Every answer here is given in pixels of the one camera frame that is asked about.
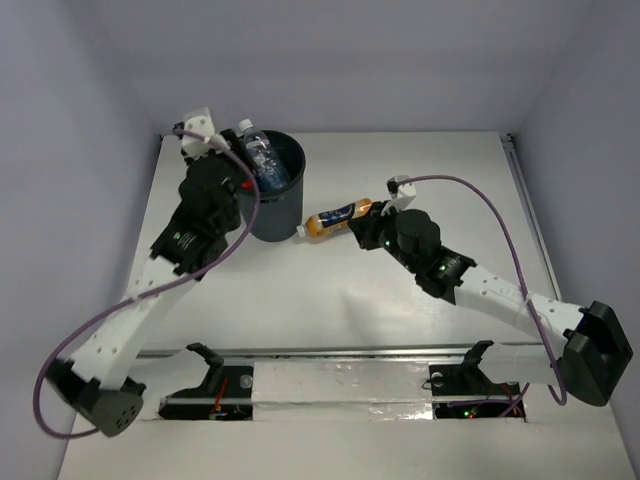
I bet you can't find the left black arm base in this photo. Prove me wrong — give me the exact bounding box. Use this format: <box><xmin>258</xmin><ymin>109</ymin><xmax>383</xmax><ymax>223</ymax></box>
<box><xmin>159</xmin><ymin>342</ymin><xmax>225</xmax><ymax>407</ymax></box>

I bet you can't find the clear unlabelled plastic bottle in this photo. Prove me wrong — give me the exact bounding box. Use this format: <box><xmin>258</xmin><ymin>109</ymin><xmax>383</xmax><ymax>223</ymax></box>
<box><xmin>238</xmin><ymin>119</ymin><xmax>290</xmax><ymax>192</ymax></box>

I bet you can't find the orange drink bottle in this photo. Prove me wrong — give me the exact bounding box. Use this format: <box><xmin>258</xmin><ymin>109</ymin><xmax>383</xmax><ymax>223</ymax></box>
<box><xmin>296</xmin><ymin>198</ymin><xmax>373</xmax><ymax>241</ymax></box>

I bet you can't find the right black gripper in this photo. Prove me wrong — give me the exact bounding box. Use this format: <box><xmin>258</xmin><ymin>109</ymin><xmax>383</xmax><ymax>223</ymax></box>
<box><xmin>348</xmin><ymin>198</ymin><xmax>420</xmax><ymax>273</ymax></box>

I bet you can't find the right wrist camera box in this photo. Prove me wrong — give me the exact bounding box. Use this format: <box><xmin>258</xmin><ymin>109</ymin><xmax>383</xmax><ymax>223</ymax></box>
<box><xmin>382</xmin><ymin>175</ymin><xmax>417</xmax><ymax>216</ymax></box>

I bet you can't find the white foam block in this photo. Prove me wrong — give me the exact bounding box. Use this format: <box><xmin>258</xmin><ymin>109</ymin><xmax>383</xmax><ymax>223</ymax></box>
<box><xmin>251</xmin><ymin>360</ymin><xmax>434</xmax><ymax>422</ymax></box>

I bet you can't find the aluminium rail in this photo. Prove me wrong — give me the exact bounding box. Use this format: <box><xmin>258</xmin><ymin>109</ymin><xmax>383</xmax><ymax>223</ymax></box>
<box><xmin>219</xmin><ymin>342</ymin><xmax>534</xmax><ymax>359</ymax></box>

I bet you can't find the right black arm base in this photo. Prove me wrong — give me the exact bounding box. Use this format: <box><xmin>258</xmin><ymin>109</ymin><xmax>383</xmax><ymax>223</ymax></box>
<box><xmin>425</xmin><ymin>340</ymin><xmax>521</xmax><ymax>399</ymax></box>

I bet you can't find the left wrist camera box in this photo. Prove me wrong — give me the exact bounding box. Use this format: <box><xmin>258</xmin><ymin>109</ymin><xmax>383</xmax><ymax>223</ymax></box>
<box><xmin>174</xmin><ymin>107</ymin><xmax>216</xmax><ymax>159</ymax></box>

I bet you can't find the dark grey plastic bin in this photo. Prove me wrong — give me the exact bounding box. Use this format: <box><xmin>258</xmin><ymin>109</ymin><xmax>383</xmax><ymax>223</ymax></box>
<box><xmin>239</xmin><ymin>130</ymin><xmax>306</xmax><ymax>242</ymax></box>

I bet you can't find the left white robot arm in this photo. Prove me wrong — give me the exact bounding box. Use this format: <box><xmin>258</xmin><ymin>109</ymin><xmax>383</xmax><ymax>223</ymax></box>
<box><xmin>32</xmin><ymin>126</ymin><xmax>256</xmax><ymax>439</ymax></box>

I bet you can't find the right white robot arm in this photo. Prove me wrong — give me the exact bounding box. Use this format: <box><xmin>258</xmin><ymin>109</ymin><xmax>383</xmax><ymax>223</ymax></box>
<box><xmin>348</xmin><ymin>202</ymin><xmax>633</xmax><ymax>407</ymax></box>

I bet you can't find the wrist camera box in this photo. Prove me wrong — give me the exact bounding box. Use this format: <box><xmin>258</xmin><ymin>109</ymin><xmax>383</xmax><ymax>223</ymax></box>
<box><xmin>174</xmin><ymin>107</ymin><xmax>216</xmax><ymax>159</ymax></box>
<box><xmin>382</xmin><ymin>175</ymin><xmax>417</xmax><ymax>216</ymax></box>

